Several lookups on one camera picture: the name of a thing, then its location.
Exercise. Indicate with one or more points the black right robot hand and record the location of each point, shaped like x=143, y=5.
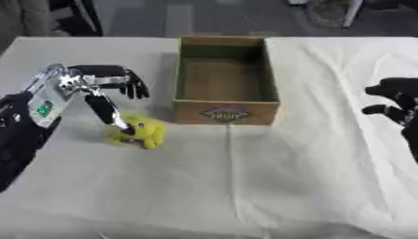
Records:
x=400, y=102

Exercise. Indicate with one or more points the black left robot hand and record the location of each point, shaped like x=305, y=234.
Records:
x=103, y=74

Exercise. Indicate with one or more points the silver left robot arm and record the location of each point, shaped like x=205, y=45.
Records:
x=32, y=118

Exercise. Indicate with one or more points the tan cardboard box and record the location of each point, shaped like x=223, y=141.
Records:
x=225, y=81

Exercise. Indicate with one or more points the black chair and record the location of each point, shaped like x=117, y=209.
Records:
x=76, y=17

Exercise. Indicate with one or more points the yellow soft toy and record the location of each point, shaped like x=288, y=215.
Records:
x=142, y=130

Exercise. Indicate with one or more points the white table leg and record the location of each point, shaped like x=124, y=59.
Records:
x=353, y=14

